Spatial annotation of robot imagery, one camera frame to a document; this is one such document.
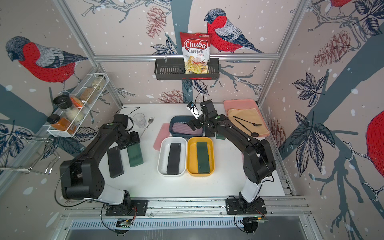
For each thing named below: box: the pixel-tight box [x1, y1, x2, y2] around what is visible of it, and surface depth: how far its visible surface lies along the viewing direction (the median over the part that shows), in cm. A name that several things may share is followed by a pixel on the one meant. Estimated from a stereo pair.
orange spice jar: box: [46, 114, 77, 135], surface depth 64 cm
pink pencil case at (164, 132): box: [153, 122, 173, 151], surface depth 105 cm
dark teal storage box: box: [169, 115, 205, 139], surface depth 104 cm
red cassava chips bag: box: [180, 31, 212, 74], surface depth 85 cm
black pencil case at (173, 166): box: [166, 143, 181, 175], surface depth 92 cm
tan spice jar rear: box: [80, 74, 106, 104], surface depth 81 cm
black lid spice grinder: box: [53, 94, 84, 123], surface depth 67 cm
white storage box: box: [157, 137, 188, 177], surface depth 92 cm
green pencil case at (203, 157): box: [196, 142, 210, 174], surface depth 92 cm
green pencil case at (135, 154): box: [127, 143, 144, 167], surface depth 83 cm
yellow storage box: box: [186, 136, 215, 177], surface depth 92 cm
